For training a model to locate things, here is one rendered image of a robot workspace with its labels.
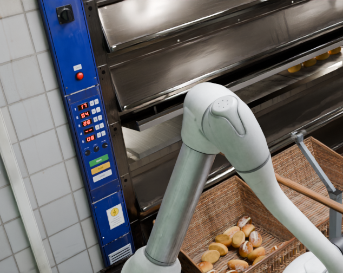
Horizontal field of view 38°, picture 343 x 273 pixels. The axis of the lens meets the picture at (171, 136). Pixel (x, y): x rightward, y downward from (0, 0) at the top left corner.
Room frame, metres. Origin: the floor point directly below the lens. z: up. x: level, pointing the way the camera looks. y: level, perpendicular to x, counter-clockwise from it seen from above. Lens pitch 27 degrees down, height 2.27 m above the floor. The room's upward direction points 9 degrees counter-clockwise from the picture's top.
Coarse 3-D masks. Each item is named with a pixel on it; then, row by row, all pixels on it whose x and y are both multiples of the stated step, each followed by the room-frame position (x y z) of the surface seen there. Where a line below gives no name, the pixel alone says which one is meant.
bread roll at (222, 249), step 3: (213, 243) 1.98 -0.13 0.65; (216, 243) 1.97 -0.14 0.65; (219, 243) 1.97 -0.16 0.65; (210, 246) 1.97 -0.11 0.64; (213, 246) 1.96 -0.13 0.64; (216, 246) 1.96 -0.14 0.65; (219, 246) 1.95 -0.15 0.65; (222, 246) 1.95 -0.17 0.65; (225, 246) 1.95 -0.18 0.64; (210, 249) 1.97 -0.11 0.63; (213, 249) 1.96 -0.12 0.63; (216, 249) 1.95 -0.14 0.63; (219, 249) 1.95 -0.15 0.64; (222, 249) 1.94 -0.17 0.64; (225, 249) 1.94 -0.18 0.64; (219, 252) 1.94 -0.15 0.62; (222, 252) 1.93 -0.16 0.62; (225, 252) 1.93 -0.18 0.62; (222, 255) 1.93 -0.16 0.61
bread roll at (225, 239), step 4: (216, 236) 2.05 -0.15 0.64; (220, 236) 2.04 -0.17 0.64; (224, 236) 2.03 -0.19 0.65; (228, 236) 2.01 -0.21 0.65; (216, 240) 2.02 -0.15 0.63; (220, 240) 2.00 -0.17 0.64; (224, 240) 1.99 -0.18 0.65; (228, 240) 1.98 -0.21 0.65; (224, 244) 1.98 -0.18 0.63; (228, 244) 1.98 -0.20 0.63
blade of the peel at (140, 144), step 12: (168, 120) 2.35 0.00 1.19; (180, 120) 2.33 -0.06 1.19; (132, 132) 2.27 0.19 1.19; (144, 132) 2.25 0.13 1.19; (156, 132) 2.23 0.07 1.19; (168, 132) 2.21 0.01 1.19; (180, 132) 2.20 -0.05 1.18; (132, 144) 2.14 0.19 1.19; (144, 144) 2.12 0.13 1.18; (156, 144) 2.11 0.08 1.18; (168, 144) 2.08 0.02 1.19; (144, 156) 2.01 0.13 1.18
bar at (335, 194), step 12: (324, 120) 2.11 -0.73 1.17; (300, 132) 2.03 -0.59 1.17; (276, 144) 1.95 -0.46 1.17; (300, 144) 2.00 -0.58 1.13; (312, 156) 1.96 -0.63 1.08; (228, 168) 1.80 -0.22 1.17; (216, 180) 1.75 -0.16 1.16; (324, 180) 1.88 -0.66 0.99; (336, 192) 1.83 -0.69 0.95; (336, 216) 1.81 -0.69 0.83; (336, 228) 1.81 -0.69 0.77
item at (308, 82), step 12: (324, 72) 2.70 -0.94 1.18; (336, 72) 2.72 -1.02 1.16; (300, 84) 2.57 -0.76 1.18; (312, 84) 2.61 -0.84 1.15; (264, 96) 2.48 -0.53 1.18; (276, 96) 2.46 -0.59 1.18; (288, 96) 2.51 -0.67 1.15; (252, 108) 2.36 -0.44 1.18; (264, 108) 2.41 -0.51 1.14; (180, 144) 2.11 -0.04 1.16; (132, 156) 2.03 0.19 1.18; (156, 156) 2.04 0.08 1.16; (132, 168) 1.97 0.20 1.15
